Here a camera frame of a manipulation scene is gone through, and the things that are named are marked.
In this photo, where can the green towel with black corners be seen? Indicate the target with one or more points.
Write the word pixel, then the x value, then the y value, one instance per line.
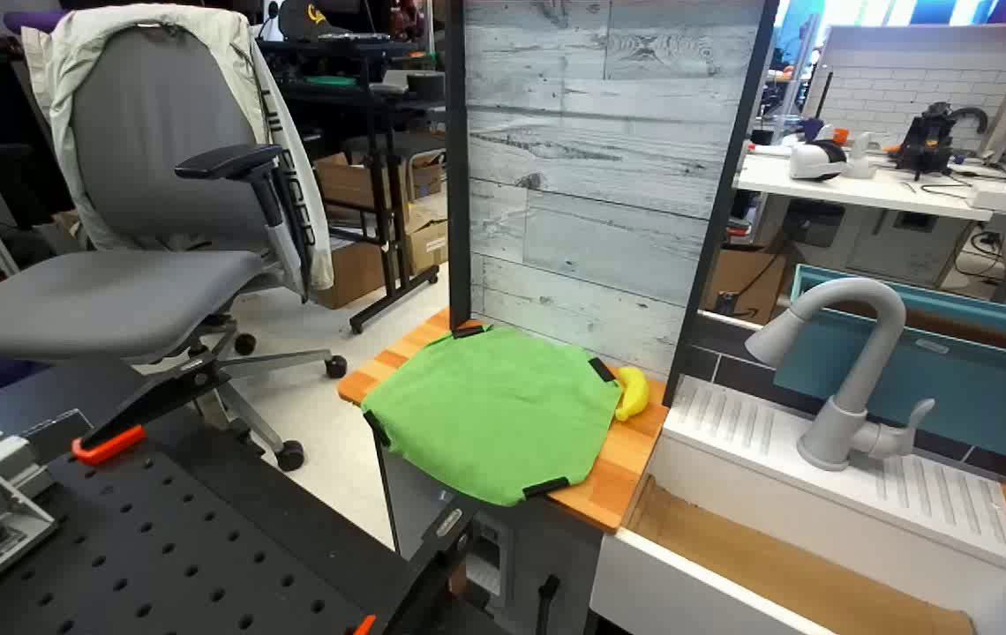
pixel 488 411

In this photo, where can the yellow banana toy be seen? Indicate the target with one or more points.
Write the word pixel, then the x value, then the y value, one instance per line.
pixel 634 391

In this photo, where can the whitewashed wood plank panel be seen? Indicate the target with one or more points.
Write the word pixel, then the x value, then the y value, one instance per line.
pixel 594 177

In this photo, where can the cardboard box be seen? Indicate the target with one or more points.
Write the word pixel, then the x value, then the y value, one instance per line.
pixel 748 284
pixel 348 187

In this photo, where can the cream jacket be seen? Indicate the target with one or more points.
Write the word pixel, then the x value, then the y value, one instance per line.
pixel 303 224

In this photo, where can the black metal stand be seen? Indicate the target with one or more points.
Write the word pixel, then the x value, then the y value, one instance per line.
pixel 378 127

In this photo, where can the white appliance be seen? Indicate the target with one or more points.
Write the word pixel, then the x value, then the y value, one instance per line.
pixel 818 161

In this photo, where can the grey kitchen faucet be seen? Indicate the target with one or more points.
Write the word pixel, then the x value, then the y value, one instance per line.
pixel 842 429

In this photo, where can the grey office chair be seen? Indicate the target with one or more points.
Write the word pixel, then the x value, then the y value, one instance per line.
pixel 113 299

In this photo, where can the white work table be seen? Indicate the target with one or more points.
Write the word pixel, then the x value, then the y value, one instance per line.
pixel 875 194

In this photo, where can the black perforated breadboard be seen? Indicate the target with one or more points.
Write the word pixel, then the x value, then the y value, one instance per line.
pixel 170 542

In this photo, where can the white sink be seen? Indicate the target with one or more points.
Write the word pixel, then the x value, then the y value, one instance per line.
pixel 936 495

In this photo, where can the black device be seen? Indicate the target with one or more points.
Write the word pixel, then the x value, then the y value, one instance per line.
pixel 936 134

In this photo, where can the teal panel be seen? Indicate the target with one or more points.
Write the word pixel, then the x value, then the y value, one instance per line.
pixel 973 376

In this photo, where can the white brick pattern board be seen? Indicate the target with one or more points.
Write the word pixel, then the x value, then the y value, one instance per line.
pixel 913 82

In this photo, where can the black frame post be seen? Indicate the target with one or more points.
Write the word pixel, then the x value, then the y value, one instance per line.
pixel 716 199
pixel 455 177

